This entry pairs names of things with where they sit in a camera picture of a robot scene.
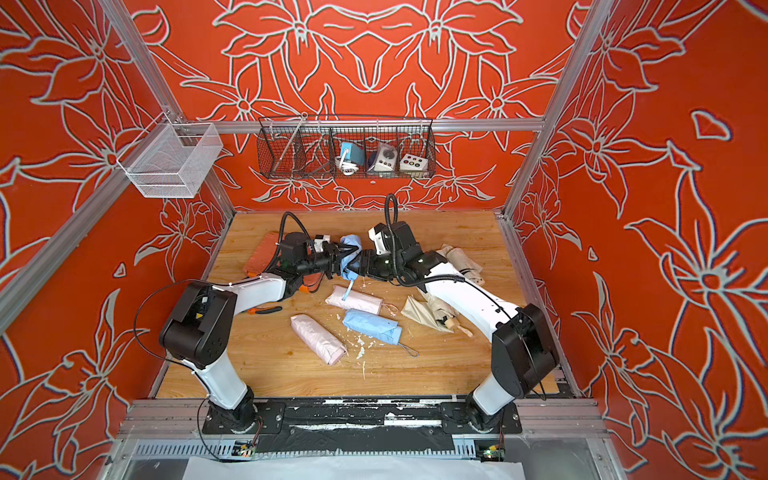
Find orange black pliers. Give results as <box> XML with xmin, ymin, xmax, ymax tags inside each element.
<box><xmin>247</xmin><ymin>306</ymin><xmax>283</xmax><ymax>315</ymax></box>

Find black wire wall basket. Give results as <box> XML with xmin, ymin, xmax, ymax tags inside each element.
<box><xmin>257</xmin><ymin>115</ymin><xmax>437</xmax><ymax>180</ymax></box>

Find blue white device in basket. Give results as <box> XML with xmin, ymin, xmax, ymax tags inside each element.
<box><xmin>336</xmin><ymin>142</ymin><xmax>366</xmax><ymax>176</ymax></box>

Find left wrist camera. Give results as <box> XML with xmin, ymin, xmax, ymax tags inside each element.
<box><xmin>313</xmin><ymin>234</ymin><xmax>331</xmax><ymax>253</ymax></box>

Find blue umbrella front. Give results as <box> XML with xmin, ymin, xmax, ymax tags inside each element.
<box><xmin>342</xmin><ymin>309</ymin><xmax>419</xmax><ymax>357</ymax></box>

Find blue umbrella back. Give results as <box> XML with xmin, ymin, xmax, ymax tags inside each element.
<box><xmin>340</xmin><ymin>234</ymin><xmax>362</xmax><ymax>301</ymax></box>

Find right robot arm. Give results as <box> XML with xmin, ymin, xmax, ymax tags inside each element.
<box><xmin>357</xmin><ymin>194</ymin><xmax>559</xmax><ymax>433</ymax></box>

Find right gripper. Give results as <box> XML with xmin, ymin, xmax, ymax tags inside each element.
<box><xmin>345</xmin><ymin>250</ymin><xmax>407</xmax><ymax>284</ymax></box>

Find white mesh wall basket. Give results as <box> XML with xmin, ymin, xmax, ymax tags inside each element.
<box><xmin>120</xmin><ymin>123</ymin><xmax>223</xmax><ymax>199</ymax></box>

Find white box with dots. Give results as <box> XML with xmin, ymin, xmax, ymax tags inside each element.
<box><xmin>399</xmin><ymin>154</ymin><xmax>428</xmax><ymax>175</ymax></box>

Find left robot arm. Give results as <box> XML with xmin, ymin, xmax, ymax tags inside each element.
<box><xmin>159</xmin><ymin>212</ymin><xmax>348</xmax><ymax>433</ymax></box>

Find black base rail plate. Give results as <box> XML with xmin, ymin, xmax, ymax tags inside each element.
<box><xmin>202</xmin><ymin>395</ymin><xmax>523</xmax><ymax>436</ymax></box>

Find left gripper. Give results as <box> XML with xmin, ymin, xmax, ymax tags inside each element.
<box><xmin>296</xmin><ymin>242</ymin><xmax>358</xmax><ymax>281</ymax></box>

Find white round-dial device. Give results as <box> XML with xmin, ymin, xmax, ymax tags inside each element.
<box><xmin>368</xmin><ymin>143</ymin><xmax>398</xmax><ymax>173</ymax></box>

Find beige umbrella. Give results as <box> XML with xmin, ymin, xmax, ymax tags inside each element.
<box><xmin>438</xmin><ymin>244</ymin><xmax>485</xmax><ymax>286</ymax></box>
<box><xmin>422</xmin><ymin>293</ymin><xmax>473</xmax><ymax>338</ymax></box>

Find pink umbrella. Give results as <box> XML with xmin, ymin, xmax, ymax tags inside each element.
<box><xmin>290</xmin><ymin>314</ymin><xmax>347</xmax><ymax>366</ymax></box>
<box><xmin>325</xmin><ymin>285</ymin><xmax>399</xmax><ymax>316</ymax></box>

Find blue umbrella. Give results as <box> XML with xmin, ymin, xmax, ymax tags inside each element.
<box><xmin>340</xmin><ymin>234</ymin><xmax>362</xmax><ymax>301</ymax></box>
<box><xmin>342</xmin><ymin>309</ymin><xmax>419</xmax><ymax>357</ymax></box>

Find orange plastic tool case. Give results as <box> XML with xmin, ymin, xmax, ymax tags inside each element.
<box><xmin>243</xmin><ymin>231</ymin><xmax>323</xmax><ymax>293</ymax></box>

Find beige umbrella back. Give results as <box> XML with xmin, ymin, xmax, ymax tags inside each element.
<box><xmin>438</xmin><ymin>244</ymin><xmax>485</xmax><ymax>286</ymax></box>

